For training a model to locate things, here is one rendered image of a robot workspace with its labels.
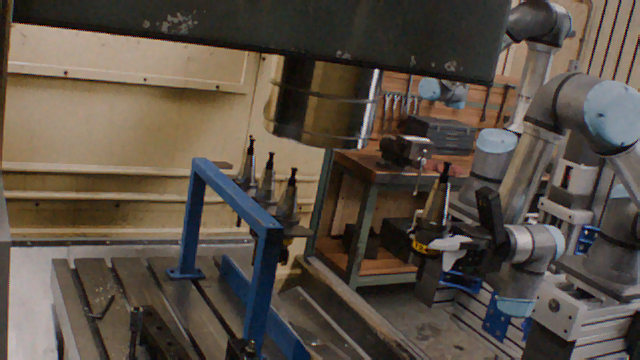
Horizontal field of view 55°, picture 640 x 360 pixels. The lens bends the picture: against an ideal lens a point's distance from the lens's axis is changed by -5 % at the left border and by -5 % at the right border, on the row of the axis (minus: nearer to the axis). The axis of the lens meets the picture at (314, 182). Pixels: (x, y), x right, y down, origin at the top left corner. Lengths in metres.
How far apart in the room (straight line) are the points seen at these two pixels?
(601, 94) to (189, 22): 0.82
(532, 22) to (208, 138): 1.02
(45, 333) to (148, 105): 0.69
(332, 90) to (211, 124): 1.15
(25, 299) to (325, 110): 1.20
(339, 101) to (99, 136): 1.14
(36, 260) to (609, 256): 1.53
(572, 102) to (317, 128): 0.61
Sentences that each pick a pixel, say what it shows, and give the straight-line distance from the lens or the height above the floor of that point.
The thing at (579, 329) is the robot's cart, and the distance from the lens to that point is 1.61.
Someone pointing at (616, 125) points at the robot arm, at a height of 1.55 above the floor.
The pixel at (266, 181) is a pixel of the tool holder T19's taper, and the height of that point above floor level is 1.27.
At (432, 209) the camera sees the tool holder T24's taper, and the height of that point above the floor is 1.36.
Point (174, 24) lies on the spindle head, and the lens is 0.69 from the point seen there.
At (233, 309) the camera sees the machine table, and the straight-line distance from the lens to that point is 1.61.
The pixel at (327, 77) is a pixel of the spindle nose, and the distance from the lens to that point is 0.84.
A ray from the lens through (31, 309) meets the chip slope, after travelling 1.83.
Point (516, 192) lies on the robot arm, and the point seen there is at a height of 1.36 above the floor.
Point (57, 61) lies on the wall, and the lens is 1.82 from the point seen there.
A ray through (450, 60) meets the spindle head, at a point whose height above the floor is 1.62.
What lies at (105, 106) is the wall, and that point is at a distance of 1.87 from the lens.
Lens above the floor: 1.66
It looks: 16 degrees down
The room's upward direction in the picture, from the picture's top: 11 degrees clockwise
